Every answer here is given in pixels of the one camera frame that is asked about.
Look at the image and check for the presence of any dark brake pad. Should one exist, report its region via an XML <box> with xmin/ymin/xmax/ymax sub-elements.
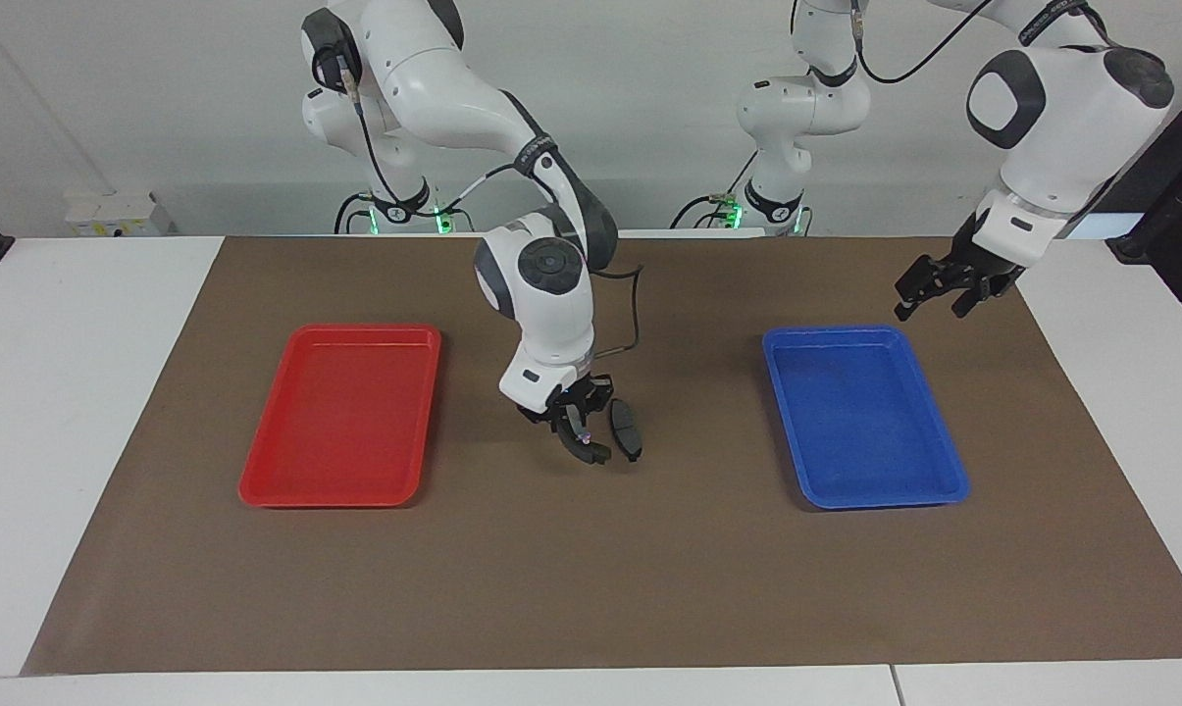
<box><xmin>610</xmin><ymin>399</ymin><xmax>643</xmax><ymax>463</ymax></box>

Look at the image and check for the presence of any curved brake shoe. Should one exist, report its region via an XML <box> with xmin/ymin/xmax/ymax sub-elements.
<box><xmin>558</xmin><ymin>422</ymin><xmax>613</xmax><ymax>468</ymax></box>

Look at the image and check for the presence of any blue plastic tray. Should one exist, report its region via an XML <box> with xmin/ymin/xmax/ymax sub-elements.
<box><xmin>762</xmin><ymin>326</ymin><xmax>971</xmax><ymax>511</ymax></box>

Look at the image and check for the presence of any brown table mat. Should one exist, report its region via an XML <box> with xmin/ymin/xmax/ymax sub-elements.
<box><xmin>20</xmin><ymin>235</ymin><xmax>1182</xmax><ymax>678</ymax></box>

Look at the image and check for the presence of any red plastic tray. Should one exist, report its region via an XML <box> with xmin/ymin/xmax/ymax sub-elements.
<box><xmin>238</xmin><ymin>324</ymin><xmax>442</xmax><ymax>509</ymax></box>

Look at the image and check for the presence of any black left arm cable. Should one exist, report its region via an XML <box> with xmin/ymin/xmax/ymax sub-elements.
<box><xmin>848</xmin><ymin>0</ymin><xmax>996</xmax><ymax>85</ymax></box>

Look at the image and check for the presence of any black base cable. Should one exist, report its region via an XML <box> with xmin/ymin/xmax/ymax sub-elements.
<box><xmin>334</xmin><ymin>191</ymin><xmax>377</xmax><ymax>236</ymax></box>
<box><xmin>669</xmin><ymin>147</ymin><xmax>760</xmax><ymax>232</ymax></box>

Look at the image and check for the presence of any white wall socket box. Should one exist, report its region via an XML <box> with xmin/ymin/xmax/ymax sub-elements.
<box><xmin>64</xmin><ymin>191</ymin><xmax>175</xmax><ymax>237</ymax></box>

